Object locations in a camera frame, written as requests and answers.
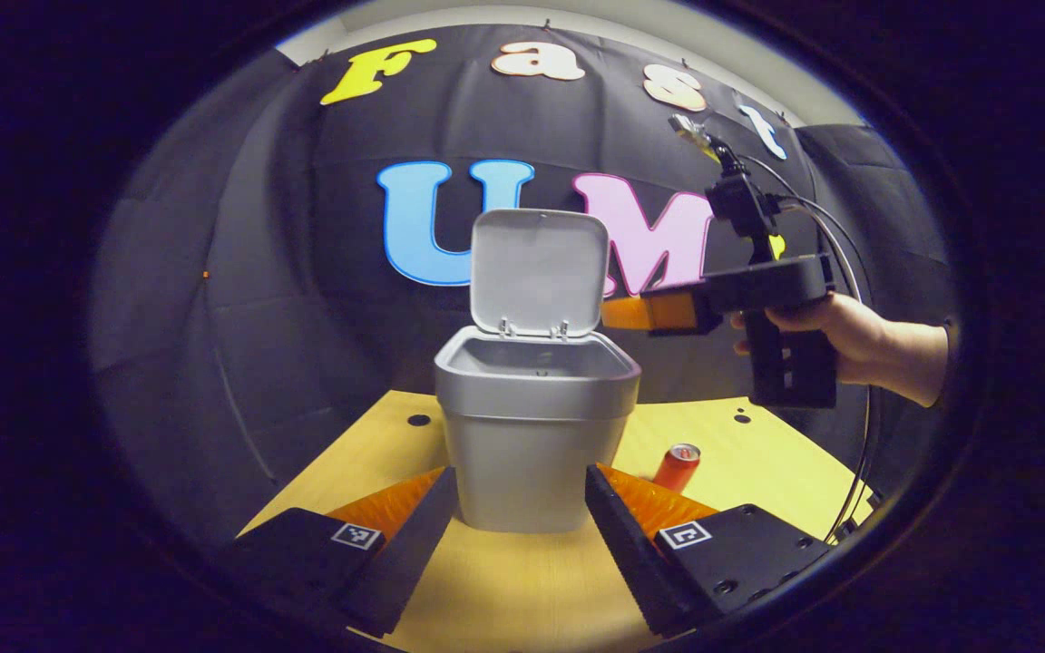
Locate grey desktop garbage bin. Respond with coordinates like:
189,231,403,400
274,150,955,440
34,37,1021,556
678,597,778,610
435,209,642,533

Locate red pop can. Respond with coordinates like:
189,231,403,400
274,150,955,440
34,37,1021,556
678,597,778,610
652,443,701,493

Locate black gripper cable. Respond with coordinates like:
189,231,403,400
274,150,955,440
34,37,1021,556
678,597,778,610
738,152,879,545

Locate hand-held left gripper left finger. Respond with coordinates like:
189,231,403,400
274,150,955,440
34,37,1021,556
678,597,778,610
223,466,460,638

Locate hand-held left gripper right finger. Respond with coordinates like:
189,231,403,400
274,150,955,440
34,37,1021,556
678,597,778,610
585,463,836,638

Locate black backdrop cloth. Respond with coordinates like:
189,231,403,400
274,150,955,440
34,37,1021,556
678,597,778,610
92,23,959,545

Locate wooden desktop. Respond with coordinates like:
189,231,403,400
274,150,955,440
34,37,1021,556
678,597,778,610
237,390,877,653

